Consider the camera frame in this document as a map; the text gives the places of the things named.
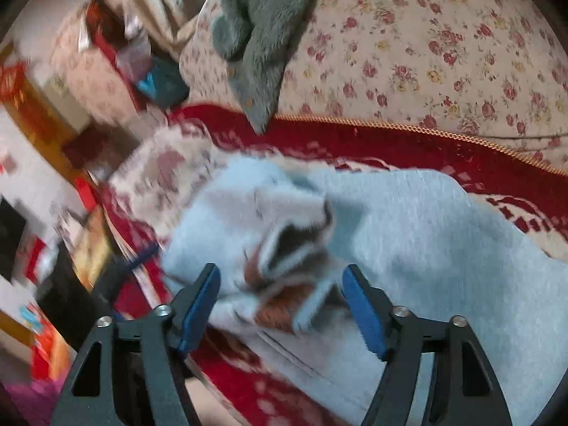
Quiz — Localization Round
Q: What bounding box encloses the black screen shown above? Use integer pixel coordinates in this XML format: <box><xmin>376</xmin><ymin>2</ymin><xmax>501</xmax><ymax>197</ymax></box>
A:
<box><xmin>0</xmin><ymin>197</ymin><xmax>28</xmax><ymax>281</ymax></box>

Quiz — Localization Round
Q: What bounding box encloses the clear plastic bag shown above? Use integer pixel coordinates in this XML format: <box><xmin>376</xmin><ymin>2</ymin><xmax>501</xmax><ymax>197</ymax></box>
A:
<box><xmin>116</xmin><ymin>31</ymin><xmax>152</xmax><ymax>76</ymax></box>

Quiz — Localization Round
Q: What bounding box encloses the floral armchair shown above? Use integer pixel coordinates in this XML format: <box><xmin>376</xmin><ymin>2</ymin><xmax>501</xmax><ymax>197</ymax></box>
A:
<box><xmin>51</xmin><ymin>9</ymin><xmax>145</xmax><ymax>122</ymax></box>

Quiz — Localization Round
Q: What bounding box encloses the grey-green fleece jacket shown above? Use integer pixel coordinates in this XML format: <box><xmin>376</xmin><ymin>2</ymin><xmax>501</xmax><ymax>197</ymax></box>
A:
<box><xmin>211</xmin><ymin>0</ymin><xmax>331</xmax><ymax>135</ymax></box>

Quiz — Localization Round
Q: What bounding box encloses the red patterned blanket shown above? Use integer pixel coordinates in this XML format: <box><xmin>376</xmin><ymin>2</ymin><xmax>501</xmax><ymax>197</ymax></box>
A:
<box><xmin>102</xmin><ymin>104</ymin><xmax>568</xmax><ymax>426</ymax></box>

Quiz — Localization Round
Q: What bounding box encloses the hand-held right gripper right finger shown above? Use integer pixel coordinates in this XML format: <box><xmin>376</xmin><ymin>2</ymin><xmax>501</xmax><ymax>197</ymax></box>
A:
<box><xmin>342</xmin><ymin>265</ymin><xmax>515</xmax><ymax>426</ymax></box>

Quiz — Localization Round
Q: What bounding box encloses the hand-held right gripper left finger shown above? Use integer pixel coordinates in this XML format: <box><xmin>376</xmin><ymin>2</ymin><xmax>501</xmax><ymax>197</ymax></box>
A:
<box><xmin>51</xmin><ymin>264</ymin><xmax>221</xmax><ymax>426</ymax></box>

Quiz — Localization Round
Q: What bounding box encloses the blue bag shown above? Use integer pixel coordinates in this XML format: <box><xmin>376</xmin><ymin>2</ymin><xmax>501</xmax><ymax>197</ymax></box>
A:
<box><xmin>137</xmin><ymin>60</ymin><xmax>191</xmax><ymax>108</ymax></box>

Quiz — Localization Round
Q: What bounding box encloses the red bag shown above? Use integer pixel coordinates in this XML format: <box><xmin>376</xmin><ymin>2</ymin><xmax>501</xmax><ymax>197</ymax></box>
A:
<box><xmin>84</xmin><ymin>2</ymin><xmax>147</xmax><ymax>111</ymax></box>

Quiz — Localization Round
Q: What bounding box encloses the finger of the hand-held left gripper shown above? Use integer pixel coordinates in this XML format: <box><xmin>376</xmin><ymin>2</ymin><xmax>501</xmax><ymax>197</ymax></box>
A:
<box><xmin>106</xmin><ymin>244</ymin><xmax>161</xmax><ymax>285</ymax></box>

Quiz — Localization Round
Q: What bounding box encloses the beige curtain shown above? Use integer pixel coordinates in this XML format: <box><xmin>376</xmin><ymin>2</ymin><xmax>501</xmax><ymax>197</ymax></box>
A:
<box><xmin>102</xmin><ymin>0</ymin><xmax>192</xmax><ymax>42</ymax></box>

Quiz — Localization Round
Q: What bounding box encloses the light grey sweatshirt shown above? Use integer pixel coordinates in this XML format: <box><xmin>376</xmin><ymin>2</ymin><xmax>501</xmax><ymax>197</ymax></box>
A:
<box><xmin>162</xmin><ymin>155</ymin><xmax>568</xmax><ymax>426</ymax></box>

